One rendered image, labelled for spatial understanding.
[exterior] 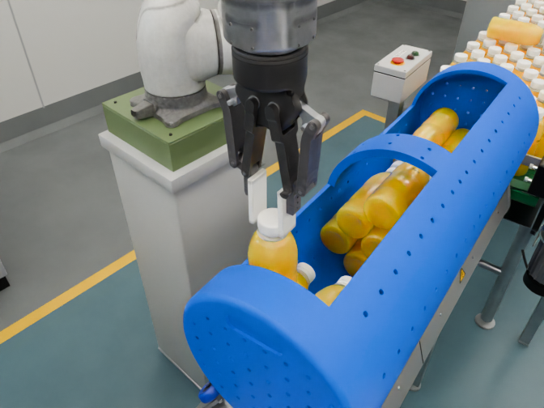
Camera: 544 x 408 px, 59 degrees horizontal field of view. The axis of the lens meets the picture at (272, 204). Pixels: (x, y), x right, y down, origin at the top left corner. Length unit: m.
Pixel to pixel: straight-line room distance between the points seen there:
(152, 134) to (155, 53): 0.18
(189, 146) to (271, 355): 0.70
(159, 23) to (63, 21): 2.42
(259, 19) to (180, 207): 0.85
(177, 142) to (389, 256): 0.65
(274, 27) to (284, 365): 0.37
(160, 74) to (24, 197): 1.96
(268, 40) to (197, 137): 0.77
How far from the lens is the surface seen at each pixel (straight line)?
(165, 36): 1.15
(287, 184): 0.54
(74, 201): 2.88
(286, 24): 0.44
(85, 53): 3.66
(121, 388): 2.00
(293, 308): 0.56
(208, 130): 1.21
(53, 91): 3.62
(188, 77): 1.19
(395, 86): 1.49
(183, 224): 1.27
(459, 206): 0.82
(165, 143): 1.15
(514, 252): 1.96
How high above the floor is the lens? 1.67
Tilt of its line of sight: 39 degrees down
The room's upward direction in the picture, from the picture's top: straight up
